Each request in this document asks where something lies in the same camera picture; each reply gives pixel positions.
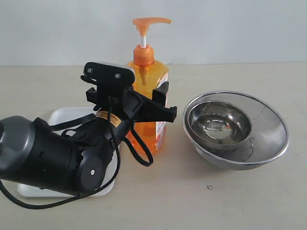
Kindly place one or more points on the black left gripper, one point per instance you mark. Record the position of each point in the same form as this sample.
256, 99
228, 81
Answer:
124, 103

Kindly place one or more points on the orange dish soap pump bottle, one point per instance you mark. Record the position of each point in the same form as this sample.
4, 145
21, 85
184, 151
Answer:
150, 74

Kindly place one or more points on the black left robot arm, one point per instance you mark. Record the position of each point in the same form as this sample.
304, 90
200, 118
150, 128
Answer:
72, 157

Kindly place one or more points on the small stainless steel bowl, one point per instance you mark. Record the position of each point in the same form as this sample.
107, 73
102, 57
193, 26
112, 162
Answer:
219, 125

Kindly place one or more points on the steel mesh strainer basket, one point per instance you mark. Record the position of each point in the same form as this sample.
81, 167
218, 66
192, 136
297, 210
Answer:
268, 141

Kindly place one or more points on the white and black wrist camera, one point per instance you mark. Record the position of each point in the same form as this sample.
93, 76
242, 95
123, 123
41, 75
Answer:
109, 76

